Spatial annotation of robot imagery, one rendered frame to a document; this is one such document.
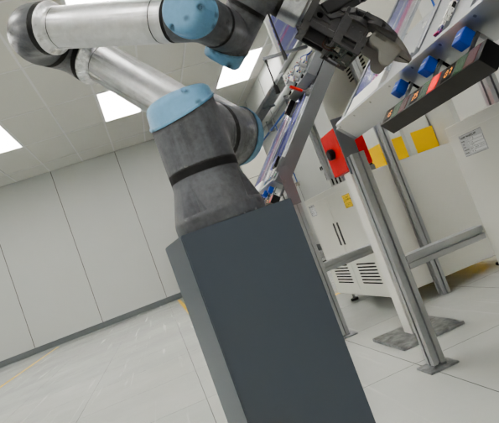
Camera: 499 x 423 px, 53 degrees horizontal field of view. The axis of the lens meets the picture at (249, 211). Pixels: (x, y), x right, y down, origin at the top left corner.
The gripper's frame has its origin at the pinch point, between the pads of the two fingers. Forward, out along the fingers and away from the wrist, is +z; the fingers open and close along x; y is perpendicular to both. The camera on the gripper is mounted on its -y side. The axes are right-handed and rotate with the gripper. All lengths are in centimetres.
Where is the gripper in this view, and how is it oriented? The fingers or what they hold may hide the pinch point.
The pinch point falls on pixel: (405, 54)
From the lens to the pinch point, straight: 100.7
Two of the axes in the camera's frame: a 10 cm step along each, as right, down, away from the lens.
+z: 8.8, 4.6, 1.0
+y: -4.3, 8.8, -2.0
